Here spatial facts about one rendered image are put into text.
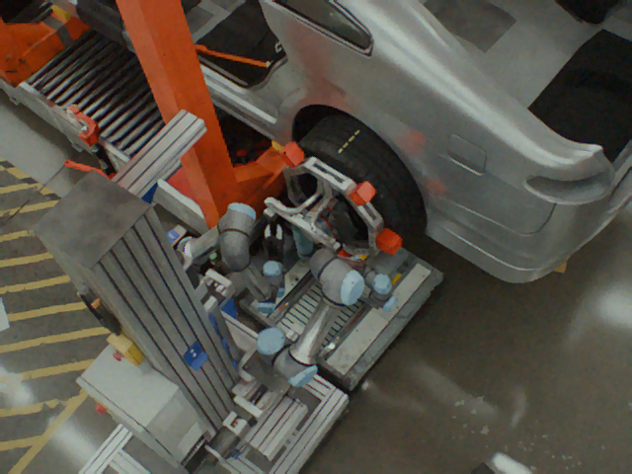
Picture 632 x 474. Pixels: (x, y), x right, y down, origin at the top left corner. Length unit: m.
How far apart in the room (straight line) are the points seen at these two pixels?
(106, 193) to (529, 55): 2.44
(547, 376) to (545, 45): 1.70
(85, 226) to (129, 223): 0.13
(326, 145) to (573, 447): 1.91
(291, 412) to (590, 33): 2.48
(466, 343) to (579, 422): 0.69
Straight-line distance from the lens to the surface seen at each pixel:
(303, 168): 3.22
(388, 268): 3.92
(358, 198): 3.07
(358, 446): 3.78
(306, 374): 2.82
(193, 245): 3.10
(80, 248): 2.07
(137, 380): 2.73
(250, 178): 3.61
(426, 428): 3.81
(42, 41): 4.96
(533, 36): 3.98
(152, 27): 2.68
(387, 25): 2.77
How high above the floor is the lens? 3.64
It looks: 57 degrees down
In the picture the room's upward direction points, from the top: 10 degrees counter-clockwise
